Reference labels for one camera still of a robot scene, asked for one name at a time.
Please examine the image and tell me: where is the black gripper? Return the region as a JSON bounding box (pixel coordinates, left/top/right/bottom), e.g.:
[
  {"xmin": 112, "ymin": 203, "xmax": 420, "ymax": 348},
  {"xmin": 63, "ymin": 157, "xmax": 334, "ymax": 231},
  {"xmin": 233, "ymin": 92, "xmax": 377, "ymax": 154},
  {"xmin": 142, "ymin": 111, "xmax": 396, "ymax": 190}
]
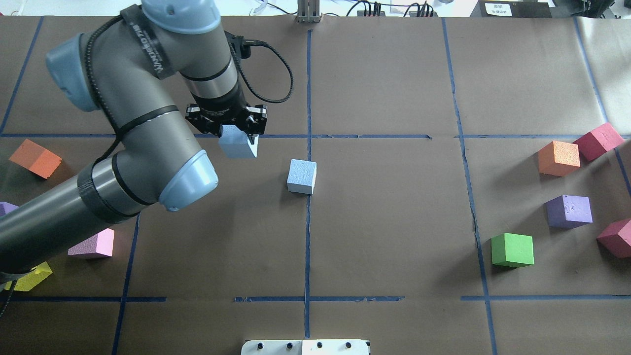
[{"xmin": 185, "ymin": 104, "xmax": 268, "ymax": 138}]

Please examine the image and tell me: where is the light blue block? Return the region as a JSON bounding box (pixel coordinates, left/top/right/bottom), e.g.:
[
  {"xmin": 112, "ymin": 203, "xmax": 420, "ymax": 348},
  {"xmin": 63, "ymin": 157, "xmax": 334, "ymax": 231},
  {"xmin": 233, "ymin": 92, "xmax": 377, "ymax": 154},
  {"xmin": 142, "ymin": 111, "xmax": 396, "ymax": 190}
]
[
  {"xmin": 286, "ymin": 159, "xmax": 317, "ymax": 195},
  {"xmin": 219, "ymin": 124, "xmax": 259, "ymax": 159}
]

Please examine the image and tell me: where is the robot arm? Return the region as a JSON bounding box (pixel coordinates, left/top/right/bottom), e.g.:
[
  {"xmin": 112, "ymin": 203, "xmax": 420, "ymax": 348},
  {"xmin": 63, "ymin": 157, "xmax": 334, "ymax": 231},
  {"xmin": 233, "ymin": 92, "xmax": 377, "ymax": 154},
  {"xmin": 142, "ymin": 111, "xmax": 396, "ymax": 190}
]
[{"xmin": 0, "ymin": 0, "xmax": 267, "ymax": 283}]

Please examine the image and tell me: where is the orange foam block left side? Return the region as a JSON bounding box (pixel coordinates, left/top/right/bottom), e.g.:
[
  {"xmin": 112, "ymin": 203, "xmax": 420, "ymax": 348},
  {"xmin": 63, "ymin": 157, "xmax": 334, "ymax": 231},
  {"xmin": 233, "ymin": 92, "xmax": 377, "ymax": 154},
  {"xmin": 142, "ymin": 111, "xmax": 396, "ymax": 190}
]
[{"xmin": 9, "ymin": 139, "xmax": 62, "ymax": 179}]

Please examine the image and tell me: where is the orange foam block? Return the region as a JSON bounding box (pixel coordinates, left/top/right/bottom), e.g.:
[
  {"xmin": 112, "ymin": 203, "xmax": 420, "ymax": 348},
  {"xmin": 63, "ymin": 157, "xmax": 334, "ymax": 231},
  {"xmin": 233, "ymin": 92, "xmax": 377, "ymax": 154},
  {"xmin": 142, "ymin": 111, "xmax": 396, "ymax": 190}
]
[
  {"xmin": 9, "ymin": 139, "xmax": 62, "ymax": 179},
  {"xmin": 537, "ymin": 140, "xmax": 581, "ymax": 177}
]

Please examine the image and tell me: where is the black power box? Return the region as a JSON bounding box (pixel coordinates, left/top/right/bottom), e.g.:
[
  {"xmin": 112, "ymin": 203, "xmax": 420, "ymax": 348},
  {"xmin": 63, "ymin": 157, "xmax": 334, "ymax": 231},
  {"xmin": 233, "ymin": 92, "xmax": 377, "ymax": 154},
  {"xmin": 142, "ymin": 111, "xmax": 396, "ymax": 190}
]
[{"xmin": 469, "ymin": 0, "xmax": 552, "ymax": 18}]

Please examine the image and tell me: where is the purple foam block left side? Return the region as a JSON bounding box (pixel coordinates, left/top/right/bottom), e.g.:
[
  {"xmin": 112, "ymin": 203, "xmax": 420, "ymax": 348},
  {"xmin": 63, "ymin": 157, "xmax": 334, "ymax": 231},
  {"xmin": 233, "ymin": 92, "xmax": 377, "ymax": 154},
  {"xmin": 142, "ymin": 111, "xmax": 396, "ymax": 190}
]
[{"xmin": 0, "ymin": 201, "xmax": 18, "ymax": 216}]

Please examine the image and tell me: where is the purple foam block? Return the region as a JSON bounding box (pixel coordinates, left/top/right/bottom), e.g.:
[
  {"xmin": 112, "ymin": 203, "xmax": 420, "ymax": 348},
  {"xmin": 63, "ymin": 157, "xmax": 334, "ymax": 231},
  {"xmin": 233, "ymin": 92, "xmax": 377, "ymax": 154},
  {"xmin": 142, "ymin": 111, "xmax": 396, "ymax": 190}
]
[
  {"xmin": 544, "ymin": 195, "xmax": 593, "ymax": 229},
  {"xmin": 0, "ymin": 201, "xmax": 18, "ymax": 216}
]

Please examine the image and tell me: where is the yellow foam block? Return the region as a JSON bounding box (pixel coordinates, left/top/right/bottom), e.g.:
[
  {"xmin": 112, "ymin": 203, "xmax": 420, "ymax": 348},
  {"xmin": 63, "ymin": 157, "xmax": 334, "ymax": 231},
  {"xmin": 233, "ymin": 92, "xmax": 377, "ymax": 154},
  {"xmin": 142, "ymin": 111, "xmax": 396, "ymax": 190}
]
[{"xmin": 14, "ymin": 261, "xmax": 53, "ymax": 292}]

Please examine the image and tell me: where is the green foam block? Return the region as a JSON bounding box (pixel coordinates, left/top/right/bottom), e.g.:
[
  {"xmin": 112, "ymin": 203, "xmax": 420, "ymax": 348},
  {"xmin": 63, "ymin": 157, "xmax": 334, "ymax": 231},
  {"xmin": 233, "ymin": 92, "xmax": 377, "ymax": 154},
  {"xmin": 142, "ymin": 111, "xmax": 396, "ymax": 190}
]
[{"xmin": 491, "ymin": 232, "xmax": 535, "ymax": 268}]

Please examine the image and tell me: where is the orange foam block right side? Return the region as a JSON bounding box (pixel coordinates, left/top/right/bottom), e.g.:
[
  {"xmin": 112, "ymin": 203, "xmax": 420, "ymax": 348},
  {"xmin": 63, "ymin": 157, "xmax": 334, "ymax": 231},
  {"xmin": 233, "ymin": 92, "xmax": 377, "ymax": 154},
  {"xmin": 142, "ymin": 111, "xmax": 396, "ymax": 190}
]
[{"xmin": 537, "ymin": 140, "xmax": 581, "ymax": 177}]

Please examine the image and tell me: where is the purple foam block right side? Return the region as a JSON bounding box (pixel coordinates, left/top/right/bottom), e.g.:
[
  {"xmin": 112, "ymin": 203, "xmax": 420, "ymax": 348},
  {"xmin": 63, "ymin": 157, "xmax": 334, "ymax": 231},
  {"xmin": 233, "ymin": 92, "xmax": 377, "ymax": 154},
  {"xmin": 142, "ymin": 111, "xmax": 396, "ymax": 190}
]
[{"xmin": 544, "ymin": 195, "xmax": 593, "ymax": 229}]

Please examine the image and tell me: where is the dark pink foam block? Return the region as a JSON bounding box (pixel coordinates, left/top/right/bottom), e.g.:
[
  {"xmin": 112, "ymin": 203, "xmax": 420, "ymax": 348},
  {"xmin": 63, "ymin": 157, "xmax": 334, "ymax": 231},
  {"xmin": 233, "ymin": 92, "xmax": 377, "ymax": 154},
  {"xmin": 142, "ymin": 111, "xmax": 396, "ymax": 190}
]
[{"xmin": 574, "ymin": 123, "xmax": 624, "ymax": 162}]

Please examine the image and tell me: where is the magenta foam block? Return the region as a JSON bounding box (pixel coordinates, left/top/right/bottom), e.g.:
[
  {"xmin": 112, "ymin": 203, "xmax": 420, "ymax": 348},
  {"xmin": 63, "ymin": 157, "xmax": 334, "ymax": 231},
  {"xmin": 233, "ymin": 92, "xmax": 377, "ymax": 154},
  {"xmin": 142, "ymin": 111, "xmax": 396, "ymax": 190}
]
[{"xmin": 596, "ymin": 218, "xmax": 631, "ymax": 259}]

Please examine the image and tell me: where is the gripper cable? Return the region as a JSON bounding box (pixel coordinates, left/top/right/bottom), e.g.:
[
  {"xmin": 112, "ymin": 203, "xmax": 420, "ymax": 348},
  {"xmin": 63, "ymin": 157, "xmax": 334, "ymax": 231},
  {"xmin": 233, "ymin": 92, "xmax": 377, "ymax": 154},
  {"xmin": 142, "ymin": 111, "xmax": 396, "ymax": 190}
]
[{"xmin": 224, "ymin": 31, "xmax": 295, "ymax": 104}]

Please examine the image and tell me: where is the aluminium frame post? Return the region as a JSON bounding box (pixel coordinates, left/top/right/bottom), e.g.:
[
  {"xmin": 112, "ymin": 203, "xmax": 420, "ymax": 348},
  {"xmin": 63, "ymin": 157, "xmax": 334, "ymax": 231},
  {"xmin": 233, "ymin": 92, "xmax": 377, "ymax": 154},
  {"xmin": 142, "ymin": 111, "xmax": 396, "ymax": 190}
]
[{"xmin": 296, "ymin": 0, "xmax": 322, "ymax": 23}]

